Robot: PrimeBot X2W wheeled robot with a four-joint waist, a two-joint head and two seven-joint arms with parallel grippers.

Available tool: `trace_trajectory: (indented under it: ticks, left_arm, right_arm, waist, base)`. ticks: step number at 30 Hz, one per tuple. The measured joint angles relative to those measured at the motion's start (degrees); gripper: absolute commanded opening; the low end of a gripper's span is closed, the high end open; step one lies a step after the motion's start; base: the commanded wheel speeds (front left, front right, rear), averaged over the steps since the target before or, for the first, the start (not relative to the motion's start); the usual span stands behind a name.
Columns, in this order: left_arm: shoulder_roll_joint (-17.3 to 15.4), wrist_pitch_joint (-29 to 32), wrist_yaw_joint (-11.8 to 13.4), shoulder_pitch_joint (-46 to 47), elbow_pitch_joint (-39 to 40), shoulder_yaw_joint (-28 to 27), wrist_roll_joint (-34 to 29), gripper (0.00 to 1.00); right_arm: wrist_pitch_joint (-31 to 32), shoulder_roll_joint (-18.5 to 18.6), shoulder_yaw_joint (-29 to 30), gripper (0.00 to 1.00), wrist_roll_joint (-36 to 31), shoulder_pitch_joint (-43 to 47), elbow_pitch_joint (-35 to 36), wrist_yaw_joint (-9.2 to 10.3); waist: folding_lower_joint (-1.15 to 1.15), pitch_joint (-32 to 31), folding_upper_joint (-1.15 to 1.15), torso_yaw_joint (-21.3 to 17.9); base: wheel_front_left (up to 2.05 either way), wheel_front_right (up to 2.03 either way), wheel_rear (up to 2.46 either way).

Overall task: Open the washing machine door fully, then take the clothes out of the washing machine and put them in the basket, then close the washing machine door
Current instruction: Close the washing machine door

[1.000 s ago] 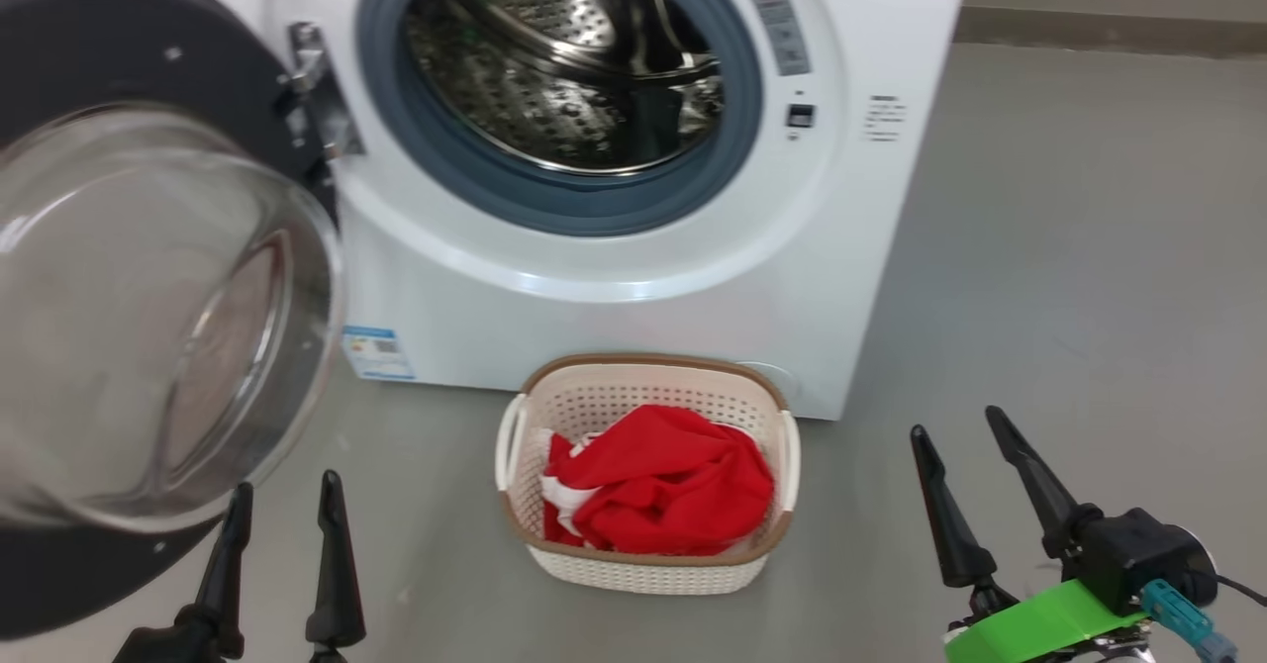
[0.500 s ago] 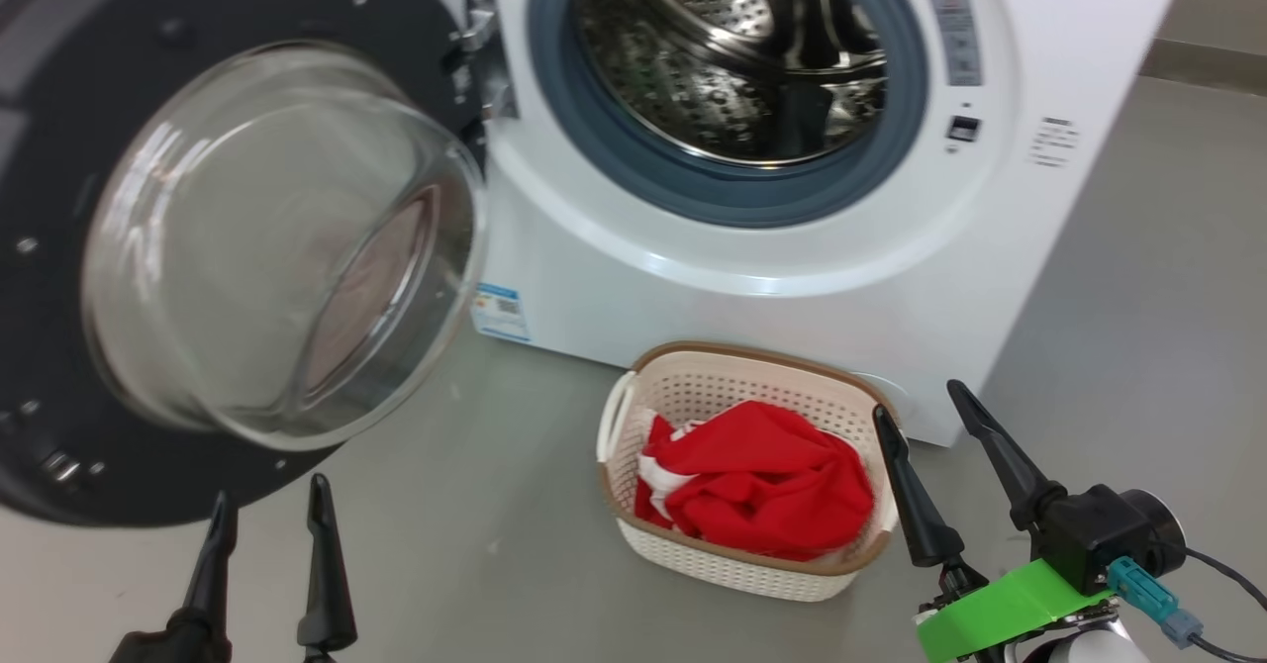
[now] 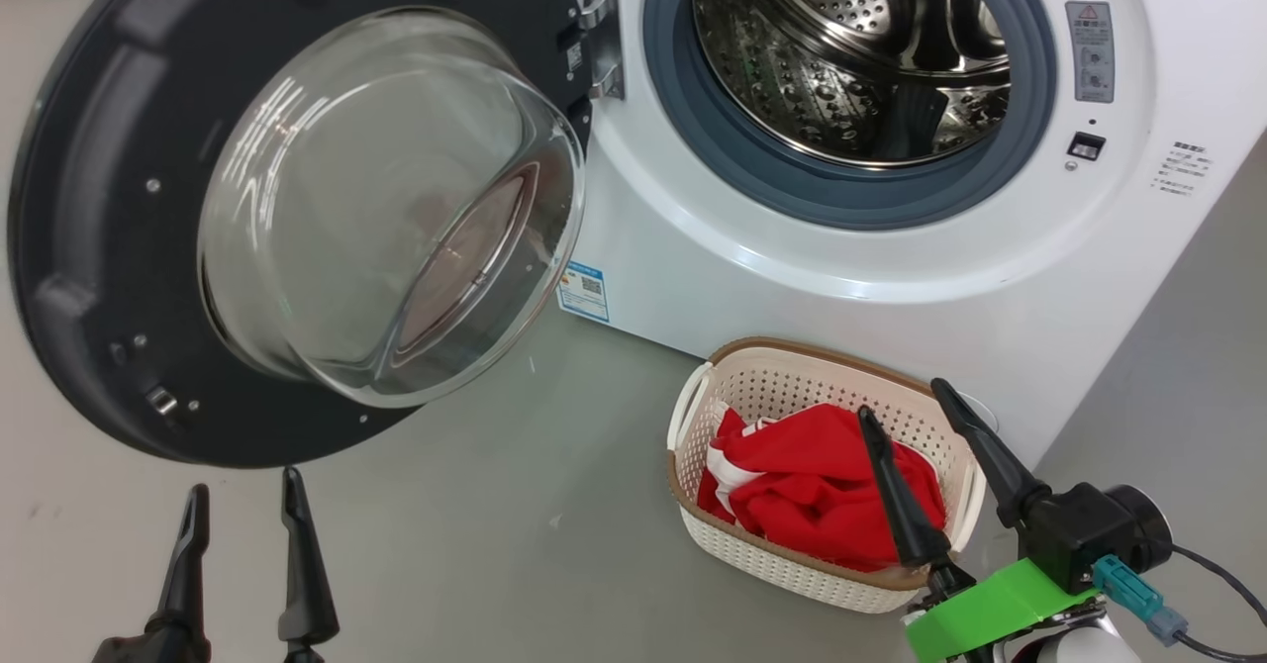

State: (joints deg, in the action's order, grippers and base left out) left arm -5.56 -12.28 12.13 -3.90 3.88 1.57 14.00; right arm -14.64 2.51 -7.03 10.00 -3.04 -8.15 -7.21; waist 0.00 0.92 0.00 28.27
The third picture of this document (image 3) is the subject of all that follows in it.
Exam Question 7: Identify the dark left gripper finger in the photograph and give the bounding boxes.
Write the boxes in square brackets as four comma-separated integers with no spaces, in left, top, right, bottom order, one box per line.
[146,485,212,663]
[276,466,341,663]

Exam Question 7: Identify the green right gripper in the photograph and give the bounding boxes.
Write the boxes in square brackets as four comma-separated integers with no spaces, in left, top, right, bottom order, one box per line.
[856,378,1101,663]

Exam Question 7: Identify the red and white garment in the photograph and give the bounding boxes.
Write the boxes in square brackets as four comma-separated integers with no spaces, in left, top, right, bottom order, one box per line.
[696,403,949,574]

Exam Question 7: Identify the dark round glass washer door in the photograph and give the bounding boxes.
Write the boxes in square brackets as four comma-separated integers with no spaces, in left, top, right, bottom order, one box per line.
[8,0,627,469]

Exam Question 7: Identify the cream perforated laundry basket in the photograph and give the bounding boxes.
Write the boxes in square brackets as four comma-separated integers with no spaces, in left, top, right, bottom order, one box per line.
[666,336,989,616]

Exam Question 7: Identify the white front-load washing machine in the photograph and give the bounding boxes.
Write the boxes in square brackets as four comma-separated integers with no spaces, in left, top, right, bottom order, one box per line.
[549,0,1267,468]

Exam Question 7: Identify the grey rubber door seal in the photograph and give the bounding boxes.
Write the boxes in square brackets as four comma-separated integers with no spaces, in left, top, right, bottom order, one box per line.
[641,0,1059,233]

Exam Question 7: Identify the blue energy label sticker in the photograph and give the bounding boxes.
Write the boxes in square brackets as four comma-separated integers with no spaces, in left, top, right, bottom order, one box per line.
[555,260,612,325]

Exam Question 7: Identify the stainless steel washer drum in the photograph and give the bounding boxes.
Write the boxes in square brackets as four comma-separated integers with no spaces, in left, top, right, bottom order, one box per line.
[691,0,1014,169]

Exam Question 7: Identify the grey warning label plate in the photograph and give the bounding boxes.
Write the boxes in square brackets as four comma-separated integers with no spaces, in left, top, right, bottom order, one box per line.
[1065,0,1118,104]

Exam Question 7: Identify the teal-plug right camera cable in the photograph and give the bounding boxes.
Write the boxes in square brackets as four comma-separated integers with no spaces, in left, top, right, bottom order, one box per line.
[1092,542,1267,663]

